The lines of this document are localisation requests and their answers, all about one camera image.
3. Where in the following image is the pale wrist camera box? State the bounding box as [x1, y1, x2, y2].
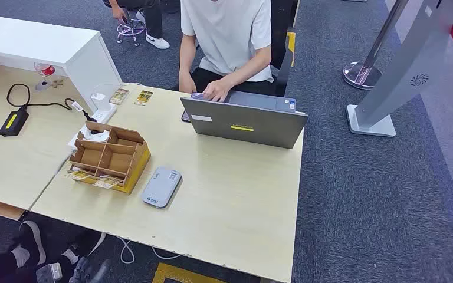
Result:
[36, 262, 63, 283]

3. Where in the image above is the person's left hand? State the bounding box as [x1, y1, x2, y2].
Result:
[202, 79, 233, 103]

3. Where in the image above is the grey card reader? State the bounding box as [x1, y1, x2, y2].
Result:
[140, 167, 183, 209]

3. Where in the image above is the white charger plug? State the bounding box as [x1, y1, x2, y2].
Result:
[90, 92, 112, 112]

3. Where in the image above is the cardboard desk organizer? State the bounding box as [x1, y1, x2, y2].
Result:
[67, 120, 152, 195]

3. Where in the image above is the chrome stanchion post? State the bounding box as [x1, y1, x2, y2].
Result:
[342, 0, 411, 91]

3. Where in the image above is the white cable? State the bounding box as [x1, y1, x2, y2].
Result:
[116, 235, 183, 264]

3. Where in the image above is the white counter shelf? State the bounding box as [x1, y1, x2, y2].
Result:
[0, 14, 123, 112]

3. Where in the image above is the grey laptop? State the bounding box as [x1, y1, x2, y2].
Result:
[180, 90, 309, 150]

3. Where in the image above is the white power strip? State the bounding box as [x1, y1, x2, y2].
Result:
[90, 102, 118, 124]

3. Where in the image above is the clear bottle red label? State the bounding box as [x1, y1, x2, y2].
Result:
[34, 62, 57, 78]

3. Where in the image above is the yellow patterned card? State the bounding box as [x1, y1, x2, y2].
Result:
[109, 88, 130, 106]
[133, 90, 154, 107]

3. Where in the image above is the white room key card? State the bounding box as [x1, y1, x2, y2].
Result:
[67, 170, 94, 182]
[93, 176, 124, 190]

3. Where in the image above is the black looped adapter cable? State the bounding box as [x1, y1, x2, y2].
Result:
[6, 83, 99, 123]

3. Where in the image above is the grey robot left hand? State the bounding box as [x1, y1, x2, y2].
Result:
[69, 258, 110, 283]

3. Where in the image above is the black power adapter yellow label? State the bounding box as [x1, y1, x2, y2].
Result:
[0, 106, 30, 137]

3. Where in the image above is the grey kiosk stand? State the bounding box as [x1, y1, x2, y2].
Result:
[346, 0, 453, 138]

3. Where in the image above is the person's right hand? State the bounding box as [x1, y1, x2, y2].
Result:
[179, 72, 197, 94]

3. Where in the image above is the black chair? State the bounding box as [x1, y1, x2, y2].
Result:
[269, 0, 300, 98]

